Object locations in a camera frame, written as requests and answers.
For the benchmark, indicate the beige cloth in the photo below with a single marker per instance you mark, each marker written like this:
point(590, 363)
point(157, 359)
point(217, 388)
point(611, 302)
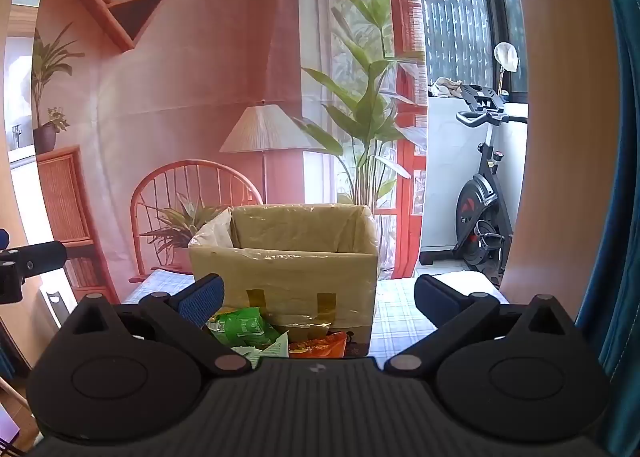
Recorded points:
point(447, 87)

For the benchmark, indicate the blue curtain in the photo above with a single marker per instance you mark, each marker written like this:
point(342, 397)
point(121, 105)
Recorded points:
point(617, 187)

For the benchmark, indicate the dark framed window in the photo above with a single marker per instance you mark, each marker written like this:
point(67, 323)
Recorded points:
point(455, 12)

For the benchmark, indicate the cardboard box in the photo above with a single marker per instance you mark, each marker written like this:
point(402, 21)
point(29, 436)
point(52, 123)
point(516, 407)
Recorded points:
point(300, 277)

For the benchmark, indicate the orange snack packet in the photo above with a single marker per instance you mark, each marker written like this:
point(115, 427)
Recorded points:
point(317, 344)

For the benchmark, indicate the white green snack packet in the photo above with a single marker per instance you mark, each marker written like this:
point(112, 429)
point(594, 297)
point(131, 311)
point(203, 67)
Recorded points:
point(270, 352)

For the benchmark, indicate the checked tablecloth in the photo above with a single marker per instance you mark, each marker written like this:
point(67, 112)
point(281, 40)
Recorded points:
point(395, 317)

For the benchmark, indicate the metal faucet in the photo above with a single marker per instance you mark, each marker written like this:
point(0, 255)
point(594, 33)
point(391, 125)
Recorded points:
point(16, 134)

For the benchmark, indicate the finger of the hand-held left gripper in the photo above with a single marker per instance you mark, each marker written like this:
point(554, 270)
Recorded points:
point(42, 257)

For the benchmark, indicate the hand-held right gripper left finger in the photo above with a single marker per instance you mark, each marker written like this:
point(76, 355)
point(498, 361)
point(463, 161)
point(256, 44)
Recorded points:
point(202, 298)

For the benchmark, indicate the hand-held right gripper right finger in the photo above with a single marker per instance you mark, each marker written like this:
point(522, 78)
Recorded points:
point(432, 298)

